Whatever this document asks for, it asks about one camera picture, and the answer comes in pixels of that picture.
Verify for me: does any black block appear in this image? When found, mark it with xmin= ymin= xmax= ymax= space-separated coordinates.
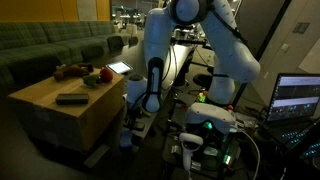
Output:
xmin=132 ymin=122 xmax=145 ymax=131
xmin=55 ymin=94 xmax=89 ymax=105

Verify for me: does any white VR controller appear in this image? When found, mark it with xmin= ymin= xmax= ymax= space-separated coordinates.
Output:
xmin=179 ymin=133 xmax=203 ymax=171

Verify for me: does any white VR headset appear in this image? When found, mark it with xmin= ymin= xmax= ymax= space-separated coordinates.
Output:
xmin=185 ymin=103 xmax=235 ymax=134

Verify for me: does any white tablet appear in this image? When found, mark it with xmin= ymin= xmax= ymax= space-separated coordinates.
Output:
xmin=106 ymin=61 xmax=132 ymax=74

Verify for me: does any cardboard box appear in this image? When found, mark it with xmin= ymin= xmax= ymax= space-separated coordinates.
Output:
xmin=8 ymin=74 xmax=124 ymax=152

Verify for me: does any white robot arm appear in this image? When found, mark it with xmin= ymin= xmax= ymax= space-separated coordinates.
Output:
xmin=127 ymin=0 xmax=260 ymax=113

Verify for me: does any brown plush toy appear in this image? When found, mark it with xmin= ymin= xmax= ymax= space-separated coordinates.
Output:
xmin=53 ymin=63 xmax=94 ymax=81

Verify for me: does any black tripod pole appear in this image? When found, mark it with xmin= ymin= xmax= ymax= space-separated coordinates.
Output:
xmin=231 ymin=0 xmax=293 ymax=109

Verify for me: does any open laptop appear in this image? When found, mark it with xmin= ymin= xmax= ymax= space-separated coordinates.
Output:
xmin=264 ymin=73 xmax=320 ymax=150

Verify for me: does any plaid green sofa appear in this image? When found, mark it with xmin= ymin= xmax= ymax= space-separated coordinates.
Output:
xmin=0 ymin=21 xmax=131 ymax=86

